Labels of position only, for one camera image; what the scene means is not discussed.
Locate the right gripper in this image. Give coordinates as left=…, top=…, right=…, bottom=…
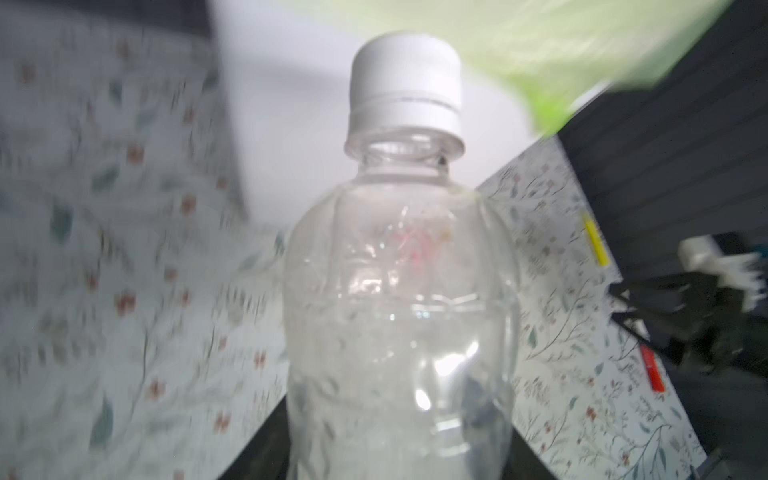
left=608, top=233, right=767, bottom=378

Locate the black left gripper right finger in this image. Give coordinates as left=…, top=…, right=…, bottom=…
left=509, top=428, right=557, bottom=480

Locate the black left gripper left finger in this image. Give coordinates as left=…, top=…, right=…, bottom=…
left=218, top=398, right=291, bottom=480

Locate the clear crushed bottle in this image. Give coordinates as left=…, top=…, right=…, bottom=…
left=283, top=32, right=520, bottom=479

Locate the green bin liner bag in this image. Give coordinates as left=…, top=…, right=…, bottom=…
left=290, top=0, right=730, bottom=135

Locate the white plastic bin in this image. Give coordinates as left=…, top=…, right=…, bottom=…
left=207, top=1, right=541, bottom=227

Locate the red pen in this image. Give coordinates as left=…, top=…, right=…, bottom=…
left=638, top=343, right=666, bottom=393

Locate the yellow highlighter pen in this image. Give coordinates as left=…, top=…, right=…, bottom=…
left=582, top=212, right=611, bottom=267

